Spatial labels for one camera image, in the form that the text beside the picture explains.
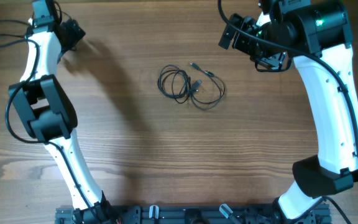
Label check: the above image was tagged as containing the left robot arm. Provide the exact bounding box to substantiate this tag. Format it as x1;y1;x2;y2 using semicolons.
7;1;121;223

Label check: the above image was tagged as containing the right camera cable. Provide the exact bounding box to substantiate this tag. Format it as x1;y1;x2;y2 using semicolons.
217;0;358;224

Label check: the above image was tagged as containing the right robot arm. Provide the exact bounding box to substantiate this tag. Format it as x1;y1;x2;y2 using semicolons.
219;1;358;223

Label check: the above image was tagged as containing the thick black usb cable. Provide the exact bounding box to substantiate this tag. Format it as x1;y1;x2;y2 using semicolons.
188;62;226;111

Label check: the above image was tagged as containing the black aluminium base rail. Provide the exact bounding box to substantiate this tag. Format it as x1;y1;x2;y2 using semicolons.
55;203;332;224

